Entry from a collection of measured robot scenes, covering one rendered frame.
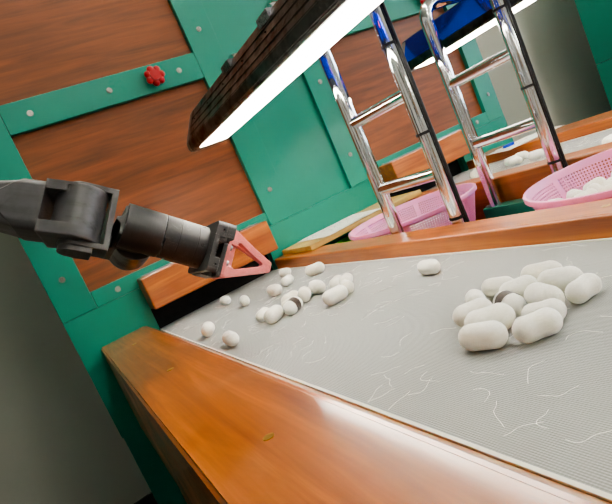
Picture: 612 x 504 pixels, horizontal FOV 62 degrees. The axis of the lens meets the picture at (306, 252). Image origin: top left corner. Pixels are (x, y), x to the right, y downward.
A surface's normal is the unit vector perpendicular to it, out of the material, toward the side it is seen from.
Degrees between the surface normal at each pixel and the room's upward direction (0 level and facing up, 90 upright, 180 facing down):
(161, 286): 90
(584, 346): 0
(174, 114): 90
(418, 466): 0
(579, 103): 90
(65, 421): 90
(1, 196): 71
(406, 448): 0
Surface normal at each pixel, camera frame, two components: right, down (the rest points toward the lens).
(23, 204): 0.21, -0.32
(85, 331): 0.44, -0.07
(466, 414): -0.40, -0.91
